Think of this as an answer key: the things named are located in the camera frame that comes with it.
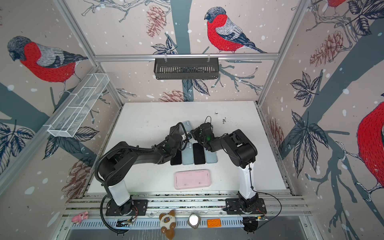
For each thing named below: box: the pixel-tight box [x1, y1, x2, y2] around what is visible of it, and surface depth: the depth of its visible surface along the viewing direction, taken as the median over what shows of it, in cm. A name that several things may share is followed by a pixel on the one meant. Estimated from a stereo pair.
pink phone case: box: [174, 169, 211, 190], surface depth 82 cm
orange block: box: [207, 218, 222, 228], surface depth 70 cm
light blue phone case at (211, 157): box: [205, 149, 218, 164], surface depth 92 cm
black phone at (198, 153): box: [192, 143, 206, 165], surface depth 95 cm
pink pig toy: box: [71, 211, 89, 224], surface depth 71 cm
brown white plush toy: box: [159, 209, 176, 240], surface depth 68 cm
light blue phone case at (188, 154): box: [182, 142, 195, 165], surface depth 92 cm
